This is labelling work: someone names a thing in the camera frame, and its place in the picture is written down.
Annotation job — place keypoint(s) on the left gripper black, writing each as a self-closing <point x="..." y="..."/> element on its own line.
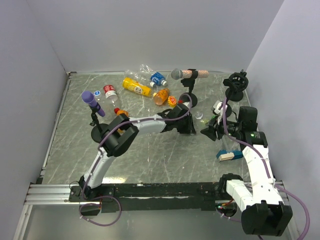
<point x="190" y="129"/>

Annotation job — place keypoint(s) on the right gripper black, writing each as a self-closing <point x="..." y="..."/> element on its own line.
<point x="210" y="131"/>

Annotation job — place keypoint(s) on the clear bottle green-print white cap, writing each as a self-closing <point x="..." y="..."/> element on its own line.
<point x="198" y="115"/>

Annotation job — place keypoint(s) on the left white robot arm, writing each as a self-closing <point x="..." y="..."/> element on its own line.
<point x="116" y="138"/>

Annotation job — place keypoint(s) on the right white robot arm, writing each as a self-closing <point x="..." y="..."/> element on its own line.
<point x="263" y="211"/>

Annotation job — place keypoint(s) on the orange juice bottle lying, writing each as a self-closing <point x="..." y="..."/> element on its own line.
<point x="161" y="96"/>

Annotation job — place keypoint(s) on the blue label clear bottle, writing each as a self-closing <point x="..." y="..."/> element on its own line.
<point x="154" y="78"/>

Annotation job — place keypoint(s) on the orange bottle red cap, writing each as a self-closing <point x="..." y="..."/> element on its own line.
<point x="121" y="113"/>

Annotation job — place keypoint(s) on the yellow lemon drink bottle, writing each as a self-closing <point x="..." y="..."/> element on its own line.
<point x="136" y="87"/>

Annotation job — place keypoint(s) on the red label clear bottle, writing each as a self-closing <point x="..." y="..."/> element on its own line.
<point x="111" y="96"/>

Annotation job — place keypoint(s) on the lime green toy brick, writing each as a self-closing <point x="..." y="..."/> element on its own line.
<point x="204" y="121"/>

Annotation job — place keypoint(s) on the black clamp stand front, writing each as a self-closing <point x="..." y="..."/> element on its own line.
<point x="229" y="110"/>

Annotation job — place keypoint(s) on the black clamp stand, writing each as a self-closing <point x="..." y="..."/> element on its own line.
<point x="229" y="110"/>
<point x="236" y="83"/>

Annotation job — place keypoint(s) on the blue beige toy brick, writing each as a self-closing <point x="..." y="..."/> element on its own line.
<point x="224" y="155"/>

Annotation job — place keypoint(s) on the yellow orange toy block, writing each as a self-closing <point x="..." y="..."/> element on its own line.
<point x="172" y="101"/>

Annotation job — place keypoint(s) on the black microphone stand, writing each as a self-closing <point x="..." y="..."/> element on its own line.
<point x="190" y="83"/>

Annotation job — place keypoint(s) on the black clamp stand rear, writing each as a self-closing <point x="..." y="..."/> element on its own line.
<point x="236" y="83"/>

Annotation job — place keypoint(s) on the silver head microphone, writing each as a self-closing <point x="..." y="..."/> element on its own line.
<point x="177" y="74"/>

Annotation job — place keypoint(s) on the blue white loose cap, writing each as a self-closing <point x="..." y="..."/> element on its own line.
<point x="97" y="93"/>

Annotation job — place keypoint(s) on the purple microphone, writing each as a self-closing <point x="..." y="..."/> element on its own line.
<point x="89" y="98"/>

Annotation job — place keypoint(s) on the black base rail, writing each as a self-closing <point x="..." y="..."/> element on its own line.
<point x="204" y="196"/>

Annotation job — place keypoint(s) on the aluminium frame rail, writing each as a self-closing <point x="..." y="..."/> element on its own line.
<point x="49" y="194"/>

